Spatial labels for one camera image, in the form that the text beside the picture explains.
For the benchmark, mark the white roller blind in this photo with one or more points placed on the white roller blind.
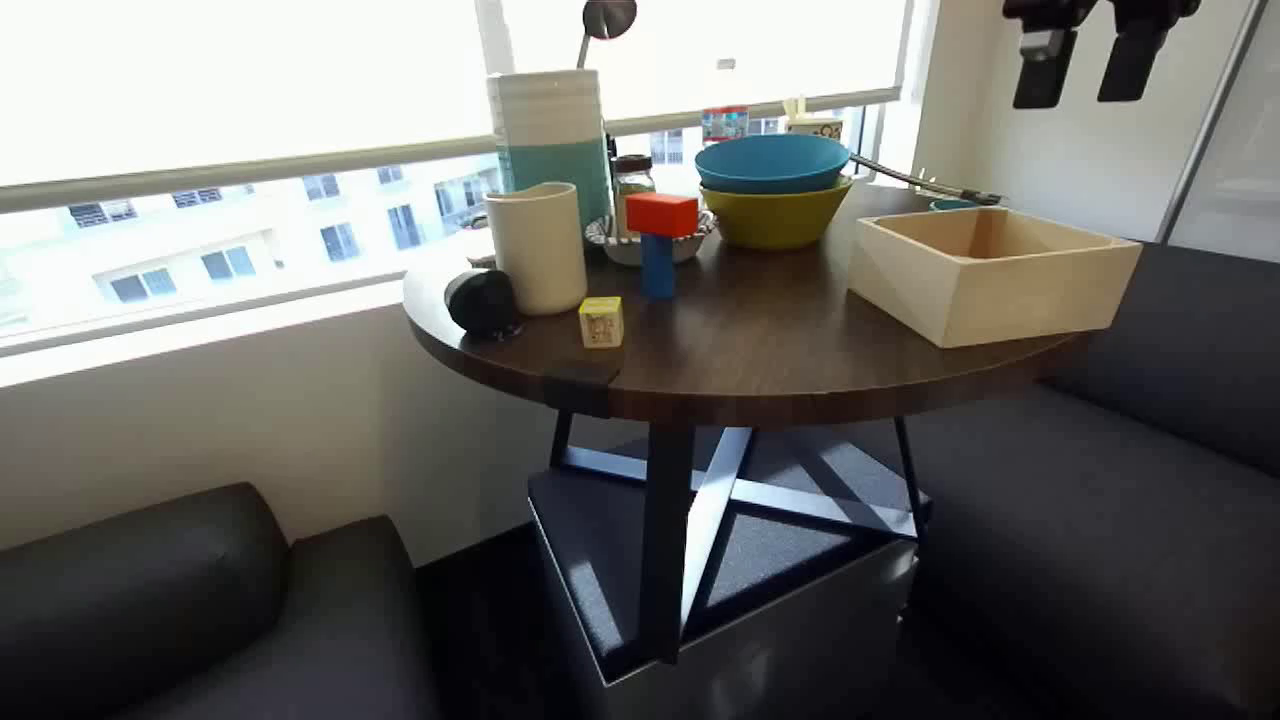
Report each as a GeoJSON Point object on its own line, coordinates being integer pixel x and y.
{"type": "Point", "coordinates": [745, 47]}
{"type": "Point", "coordinates": [242, 83]}

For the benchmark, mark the clear plastic water bottle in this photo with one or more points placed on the clear plastic water bottle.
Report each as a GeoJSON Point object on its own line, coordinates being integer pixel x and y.
{"type": "Point", "coordinates": [724, 120]}

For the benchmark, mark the round dark wooden table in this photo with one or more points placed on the round dark wooden table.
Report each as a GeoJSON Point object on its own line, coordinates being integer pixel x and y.
{"type": "Point", "coordinates": [745, 346]}

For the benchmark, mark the light wooden box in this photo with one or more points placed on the light wooden box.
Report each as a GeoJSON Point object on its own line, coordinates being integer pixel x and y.
{"type": "Point", "coordinates": [984, 285]}

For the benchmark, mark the yellow green bowl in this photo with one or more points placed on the yellow green bowl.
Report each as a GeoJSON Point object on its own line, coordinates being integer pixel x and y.
{"type": "Point", "coordinates": [773, 217]}

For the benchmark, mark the red rectangular block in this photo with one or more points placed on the red rectangular block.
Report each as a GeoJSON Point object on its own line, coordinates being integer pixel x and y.
{"type": "Point", "coordinates": [661, 215]}

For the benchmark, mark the glass jar dark lid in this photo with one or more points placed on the glass jar dark lid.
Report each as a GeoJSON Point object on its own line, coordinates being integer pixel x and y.
{"type": "Point", "coordinates": [634, 184]}

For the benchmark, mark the cream cup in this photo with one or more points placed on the cream cup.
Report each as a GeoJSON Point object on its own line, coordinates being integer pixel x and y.
{"type": "Point", "coordinates": [538, 249]}

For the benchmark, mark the yellow cube block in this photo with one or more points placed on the yellow cube block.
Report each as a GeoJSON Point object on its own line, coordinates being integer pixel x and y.
{"type": "Point", "coordinates": [601, 320]}

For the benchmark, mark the white teal striped tall container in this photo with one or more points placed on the white teal striped tall container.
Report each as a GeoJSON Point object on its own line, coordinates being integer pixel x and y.
{"type": "Point", "coordinates": [549, 132]}

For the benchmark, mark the blue cylinder block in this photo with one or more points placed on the blue cylinder block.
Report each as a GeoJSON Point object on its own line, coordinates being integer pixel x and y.
{"type": "Point", "coordinates": [656, 271]}

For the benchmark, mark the grey upholstered sofa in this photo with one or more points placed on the grey upholstered sofa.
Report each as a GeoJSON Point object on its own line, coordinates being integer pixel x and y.
{"type": "Point", "coordinates": [1135, 535]}

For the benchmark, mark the black leather armchair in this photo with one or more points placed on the black leather armchair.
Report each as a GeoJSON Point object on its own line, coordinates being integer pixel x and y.
{"type": "Point", "coordinates": [162, 614]}

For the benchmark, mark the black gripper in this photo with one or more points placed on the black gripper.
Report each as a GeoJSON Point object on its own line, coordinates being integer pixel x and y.
{"type": "Point", "coordinates": [1100, 9]}

